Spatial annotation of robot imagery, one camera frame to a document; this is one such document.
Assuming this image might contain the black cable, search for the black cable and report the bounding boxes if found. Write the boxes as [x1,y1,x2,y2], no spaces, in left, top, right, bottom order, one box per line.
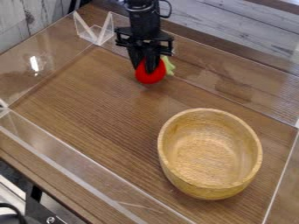
[0,202,29,224]

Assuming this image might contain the black table leg clamp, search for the black table leg clamp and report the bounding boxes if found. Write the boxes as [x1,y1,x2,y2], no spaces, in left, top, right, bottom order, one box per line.
[23,183,81,224]

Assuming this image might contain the clear acrylic corner bracket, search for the clear acrylic corner bracket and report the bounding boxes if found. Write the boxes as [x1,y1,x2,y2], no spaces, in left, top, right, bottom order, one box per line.
[73,12,115,46]

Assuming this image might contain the red plush strawberry toy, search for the red plush strawberry toy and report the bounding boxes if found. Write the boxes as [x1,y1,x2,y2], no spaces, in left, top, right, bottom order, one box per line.
[135,56,175,84]

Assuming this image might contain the oval wooden bowl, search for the oval wooden bowl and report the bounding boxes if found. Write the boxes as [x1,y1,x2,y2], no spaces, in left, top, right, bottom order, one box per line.
[157,108,264,200]

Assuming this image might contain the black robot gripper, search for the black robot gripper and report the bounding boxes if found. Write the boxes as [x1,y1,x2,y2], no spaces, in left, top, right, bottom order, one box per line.
[115,0,174,74]

